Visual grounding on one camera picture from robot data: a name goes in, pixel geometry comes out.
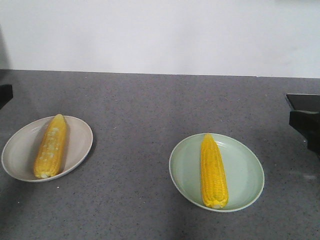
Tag pale yellow corn cob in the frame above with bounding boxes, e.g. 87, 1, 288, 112
33, 114, 67, 179

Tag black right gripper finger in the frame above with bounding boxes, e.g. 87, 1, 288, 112
289, 110, 320, 157

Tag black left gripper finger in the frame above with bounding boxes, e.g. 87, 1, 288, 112
0, 84, 13, 109

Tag black induction cooktop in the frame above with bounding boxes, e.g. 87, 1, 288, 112
286, 93, 320, 112

